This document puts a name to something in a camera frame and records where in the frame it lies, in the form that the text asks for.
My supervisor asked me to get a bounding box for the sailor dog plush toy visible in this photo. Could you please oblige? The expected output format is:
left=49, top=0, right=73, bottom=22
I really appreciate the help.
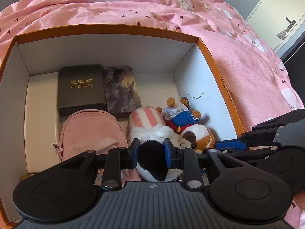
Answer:
left=157, top=97, right=215, bottom=154

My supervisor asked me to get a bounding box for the pink fabric pouch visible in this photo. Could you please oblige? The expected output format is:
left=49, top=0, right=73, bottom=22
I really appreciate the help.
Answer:
left=53, top=109, right=128, bottom=161

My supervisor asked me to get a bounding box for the black white plush toy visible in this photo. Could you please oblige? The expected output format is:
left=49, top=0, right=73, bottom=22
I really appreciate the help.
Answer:
left=129, top=106, right=182, bottom=182

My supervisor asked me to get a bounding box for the illustrated warrior card box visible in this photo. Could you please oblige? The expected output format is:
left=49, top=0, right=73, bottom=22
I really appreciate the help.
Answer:
left=103, top=66, right=142, bottom=118

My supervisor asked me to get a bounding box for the dark grey textured box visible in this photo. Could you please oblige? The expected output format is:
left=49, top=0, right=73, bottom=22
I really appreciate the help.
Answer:
left=57, top=65, right=107, bottom=116

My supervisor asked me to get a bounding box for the pink heart-print duvet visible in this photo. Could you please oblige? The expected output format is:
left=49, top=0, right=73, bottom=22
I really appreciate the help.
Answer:
left=0, top=0, right=305, bottom=229

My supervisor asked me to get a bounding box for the orange cardboard storage box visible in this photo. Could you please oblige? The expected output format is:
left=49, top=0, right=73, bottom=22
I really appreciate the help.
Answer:
left=1, top=24, right=244, bottom=228

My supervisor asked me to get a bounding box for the white door with handle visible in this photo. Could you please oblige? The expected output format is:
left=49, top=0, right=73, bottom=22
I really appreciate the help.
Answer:
left=247, top=0, right=304, bottom=52

